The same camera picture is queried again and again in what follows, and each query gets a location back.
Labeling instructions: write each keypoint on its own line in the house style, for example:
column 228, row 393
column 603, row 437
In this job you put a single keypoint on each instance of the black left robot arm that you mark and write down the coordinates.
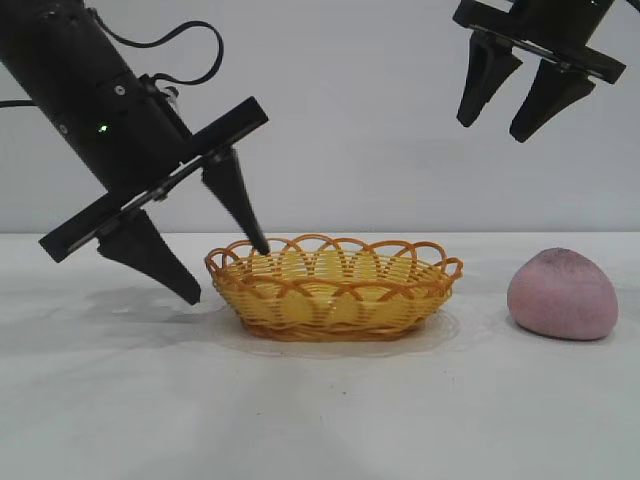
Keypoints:
column 55, row 50

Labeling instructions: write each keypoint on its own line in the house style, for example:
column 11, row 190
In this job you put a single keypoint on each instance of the yellow woven plastic basket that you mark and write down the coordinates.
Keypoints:
column 330, row 305

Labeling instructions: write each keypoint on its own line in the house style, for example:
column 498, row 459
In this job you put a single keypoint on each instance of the pink peach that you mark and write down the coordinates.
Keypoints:
column 562, row 300

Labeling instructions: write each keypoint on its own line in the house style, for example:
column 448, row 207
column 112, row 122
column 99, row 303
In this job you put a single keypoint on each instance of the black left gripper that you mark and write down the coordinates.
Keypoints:
column 130, row 145

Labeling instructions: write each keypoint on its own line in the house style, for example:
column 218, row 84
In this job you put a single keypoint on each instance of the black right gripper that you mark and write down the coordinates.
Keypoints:
column 555, row 27

